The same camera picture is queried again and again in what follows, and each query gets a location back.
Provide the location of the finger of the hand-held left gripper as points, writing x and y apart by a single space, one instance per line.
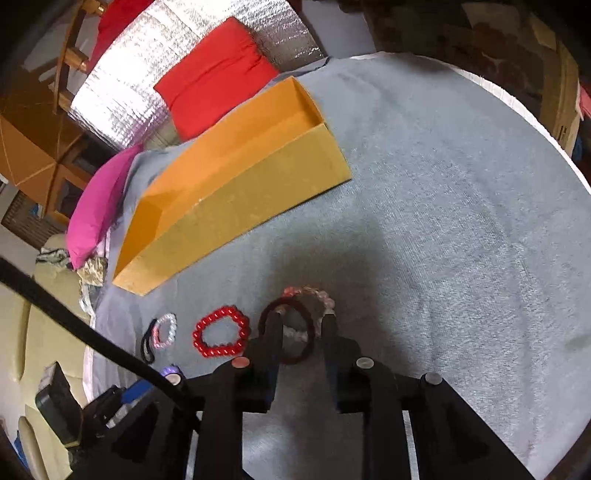
136 393

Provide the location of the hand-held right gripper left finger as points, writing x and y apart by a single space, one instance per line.
276 355

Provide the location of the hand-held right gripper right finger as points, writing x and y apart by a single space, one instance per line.
332 369

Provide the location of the orange cardboard box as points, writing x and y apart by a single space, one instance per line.
258 194

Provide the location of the cream sofa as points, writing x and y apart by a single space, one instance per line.
32 341

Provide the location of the gold patterned cloth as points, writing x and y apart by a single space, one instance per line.
92 270

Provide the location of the grey blanket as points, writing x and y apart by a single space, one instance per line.
438 230

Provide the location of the pink pillow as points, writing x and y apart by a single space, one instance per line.
99 207

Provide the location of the red pillow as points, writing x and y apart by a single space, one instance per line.
212 78

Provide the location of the silver foil mat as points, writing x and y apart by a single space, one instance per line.
134 74

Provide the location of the red cloth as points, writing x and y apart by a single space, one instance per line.
117 23

